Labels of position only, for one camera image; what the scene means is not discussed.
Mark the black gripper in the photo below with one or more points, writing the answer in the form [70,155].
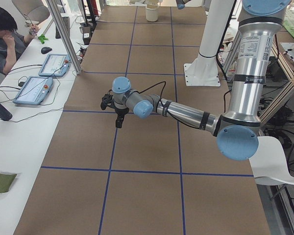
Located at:
[120,112]

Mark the far teach pendant tablet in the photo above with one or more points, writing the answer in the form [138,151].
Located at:
[55,65]

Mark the teach pendant tablet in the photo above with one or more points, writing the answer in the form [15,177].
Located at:
[34,90]
[55,65]

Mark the near teach pendant tablet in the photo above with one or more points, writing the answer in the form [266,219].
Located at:
[34,90]

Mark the black computer mouse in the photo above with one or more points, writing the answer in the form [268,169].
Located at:
[45,50]

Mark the green plastic toy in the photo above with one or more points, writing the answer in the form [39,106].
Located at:
[42,38]

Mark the cream plastic basket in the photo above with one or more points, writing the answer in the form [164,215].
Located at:
[151,11]

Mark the black water bottle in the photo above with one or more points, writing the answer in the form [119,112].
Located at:
[4,113]

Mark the seated person grey shirt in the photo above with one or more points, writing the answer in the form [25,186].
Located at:
[12,44]

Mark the green cloth pouch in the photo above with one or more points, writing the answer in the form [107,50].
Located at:
[6,181]

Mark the grey office chair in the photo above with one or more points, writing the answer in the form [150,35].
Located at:
[34,11]

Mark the white chair seat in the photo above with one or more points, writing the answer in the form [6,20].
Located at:
[269,164]

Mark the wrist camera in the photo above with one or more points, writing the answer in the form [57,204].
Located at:
[106,101]

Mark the aluminium frame post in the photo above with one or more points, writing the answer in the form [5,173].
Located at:
[54,11]

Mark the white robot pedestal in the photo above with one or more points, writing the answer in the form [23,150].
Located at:
[203,71]

